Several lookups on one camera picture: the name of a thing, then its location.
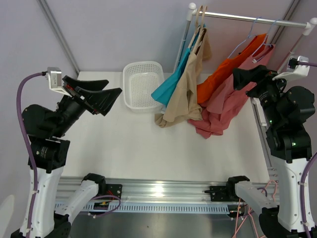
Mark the pink hanger on floor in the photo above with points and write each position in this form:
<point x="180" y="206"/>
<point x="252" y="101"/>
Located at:
<point x="250" y="213"/>

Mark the pink t shirt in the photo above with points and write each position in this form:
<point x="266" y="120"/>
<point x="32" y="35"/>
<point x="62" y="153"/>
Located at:
<point x="225" y="103"/>

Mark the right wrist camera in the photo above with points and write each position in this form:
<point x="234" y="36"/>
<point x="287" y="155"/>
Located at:
<point x="297" y="68"/>

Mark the metal clothes rack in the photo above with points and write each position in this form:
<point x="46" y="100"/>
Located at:
<point x="308" y="28"/>

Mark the blue wire hanger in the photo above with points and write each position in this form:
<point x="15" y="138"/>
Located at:
<point x="267" y="47"/>
<point x="250" y="35"/>

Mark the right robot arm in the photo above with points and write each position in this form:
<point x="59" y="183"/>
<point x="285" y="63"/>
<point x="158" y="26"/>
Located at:
<point x="286" y="111"/>

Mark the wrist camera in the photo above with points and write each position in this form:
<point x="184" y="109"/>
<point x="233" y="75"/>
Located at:
<point x="54" y="78"/>
<point x="297" y="68"/>

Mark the white plastic basket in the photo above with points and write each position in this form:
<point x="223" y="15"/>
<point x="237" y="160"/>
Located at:
<point x="140" y="80"/>

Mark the teal t shirt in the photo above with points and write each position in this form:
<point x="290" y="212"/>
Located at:
<point x="164" y="92"/>

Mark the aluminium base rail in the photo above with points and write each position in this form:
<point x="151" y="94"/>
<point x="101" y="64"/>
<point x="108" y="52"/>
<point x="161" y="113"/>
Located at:
<point x="151" y="196"/>

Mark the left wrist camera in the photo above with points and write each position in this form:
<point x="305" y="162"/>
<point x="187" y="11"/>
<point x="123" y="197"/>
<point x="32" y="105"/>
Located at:
<point x="54" y="78"/>

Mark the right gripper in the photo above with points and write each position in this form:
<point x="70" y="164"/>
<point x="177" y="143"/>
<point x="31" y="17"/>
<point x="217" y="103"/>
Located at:
<point x="260" y="75"/>

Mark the beige t shirt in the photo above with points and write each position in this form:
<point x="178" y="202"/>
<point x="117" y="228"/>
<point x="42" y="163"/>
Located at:
<point x="183" y="104"/>

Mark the orange t shirt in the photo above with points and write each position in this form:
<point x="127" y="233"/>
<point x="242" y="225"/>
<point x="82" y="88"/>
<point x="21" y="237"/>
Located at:
<point x="209" y="86"/>

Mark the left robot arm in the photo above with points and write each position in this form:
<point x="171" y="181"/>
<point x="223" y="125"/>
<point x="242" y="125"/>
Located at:
<point x="43" y="131"/>

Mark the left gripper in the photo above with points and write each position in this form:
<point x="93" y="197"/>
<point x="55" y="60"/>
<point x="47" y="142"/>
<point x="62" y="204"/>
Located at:
<point x="99" y="100"/>

